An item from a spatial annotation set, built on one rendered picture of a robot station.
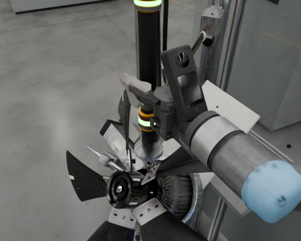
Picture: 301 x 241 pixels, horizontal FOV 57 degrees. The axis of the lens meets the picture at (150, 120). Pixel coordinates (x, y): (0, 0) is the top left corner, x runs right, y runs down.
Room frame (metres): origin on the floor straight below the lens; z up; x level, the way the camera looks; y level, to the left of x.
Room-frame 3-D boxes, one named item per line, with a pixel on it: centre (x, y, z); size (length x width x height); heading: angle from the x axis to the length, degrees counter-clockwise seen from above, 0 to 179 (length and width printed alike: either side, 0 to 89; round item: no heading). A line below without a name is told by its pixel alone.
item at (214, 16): (1.04, -0.23, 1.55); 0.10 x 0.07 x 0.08; 158
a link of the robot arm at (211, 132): (0.30, -0.10, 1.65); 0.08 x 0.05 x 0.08; 123
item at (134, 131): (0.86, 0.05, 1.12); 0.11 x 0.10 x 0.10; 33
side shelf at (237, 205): (0.86, -0.40, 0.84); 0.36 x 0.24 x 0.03; 33
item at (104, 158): (0.76, 0.18, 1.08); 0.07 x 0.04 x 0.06; 43
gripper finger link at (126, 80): (0.43, 0.03, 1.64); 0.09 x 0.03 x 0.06; 52
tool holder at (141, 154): (0.47, 0.00, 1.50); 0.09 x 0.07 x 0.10; 158
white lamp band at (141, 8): (0.46, 0.00, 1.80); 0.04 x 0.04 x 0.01
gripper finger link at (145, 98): (0.40, 0.00, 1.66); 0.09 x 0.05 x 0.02; 52
